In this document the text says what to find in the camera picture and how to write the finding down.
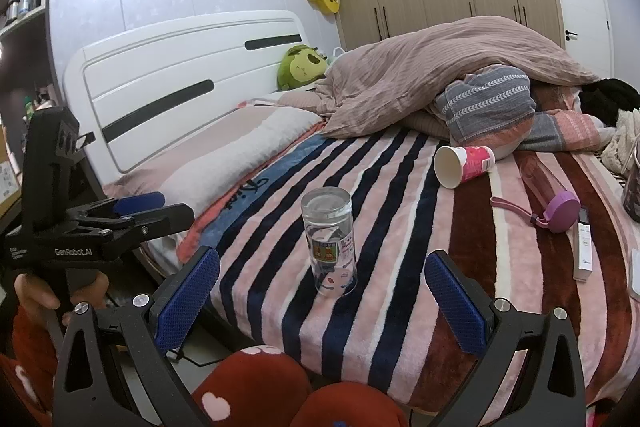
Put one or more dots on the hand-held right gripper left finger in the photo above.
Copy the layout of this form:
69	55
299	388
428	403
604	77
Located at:
190	302

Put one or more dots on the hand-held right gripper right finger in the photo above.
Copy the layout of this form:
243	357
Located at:
455	307

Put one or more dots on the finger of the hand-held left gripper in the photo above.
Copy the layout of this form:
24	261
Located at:
140	202
167	214

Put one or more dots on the clear glass cup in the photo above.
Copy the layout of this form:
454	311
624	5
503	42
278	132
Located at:
327	232

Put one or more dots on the pink paper cup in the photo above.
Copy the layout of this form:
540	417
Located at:
472	163

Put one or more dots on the person's left hand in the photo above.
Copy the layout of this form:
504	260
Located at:
32	294

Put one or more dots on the cardboard box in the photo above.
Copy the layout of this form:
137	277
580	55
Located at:
7	182

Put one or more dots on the striped fleece blanket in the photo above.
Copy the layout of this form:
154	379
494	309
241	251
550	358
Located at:
400	287

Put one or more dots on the green bottle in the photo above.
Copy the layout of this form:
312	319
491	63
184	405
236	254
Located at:
29	105

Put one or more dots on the long pink white pillow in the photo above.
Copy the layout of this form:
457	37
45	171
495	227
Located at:
225	147

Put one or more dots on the person's left leg red pants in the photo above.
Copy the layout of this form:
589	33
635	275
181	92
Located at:
250	387

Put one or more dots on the person's leg red pants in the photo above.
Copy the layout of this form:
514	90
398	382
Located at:
250	387
350	407

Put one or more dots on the white remote control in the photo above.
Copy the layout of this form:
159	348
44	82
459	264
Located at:
583	252

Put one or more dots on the person's right leg red pants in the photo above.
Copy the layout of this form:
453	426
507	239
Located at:
350	407

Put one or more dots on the white bed headboard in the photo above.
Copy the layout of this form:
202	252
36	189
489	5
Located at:
165	57

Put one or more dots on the purple water bottle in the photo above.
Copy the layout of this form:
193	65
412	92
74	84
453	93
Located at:
542	184

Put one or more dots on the white flat object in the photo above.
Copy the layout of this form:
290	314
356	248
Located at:
635	274

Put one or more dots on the dark jar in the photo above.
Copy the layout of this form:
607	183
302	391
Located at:
12	6
28	0

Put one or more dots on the green plush toy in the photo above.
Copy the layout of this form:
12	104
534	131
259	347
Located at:
300	67

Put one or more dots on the grey patterned blanket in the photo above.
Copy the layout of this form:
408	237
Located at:
480	102

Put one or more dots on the dark bag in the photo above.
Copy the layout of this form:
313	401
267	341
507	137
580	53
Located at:
632	199

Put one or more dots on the white fluffy garment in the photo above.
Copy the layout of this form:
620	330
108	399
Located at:
625	144

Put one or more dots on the pink duvet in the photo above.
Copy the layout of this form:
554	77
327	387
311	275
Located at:
400	72

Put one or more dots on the black clothing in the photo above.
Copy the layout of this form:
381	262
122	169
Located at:
612	99

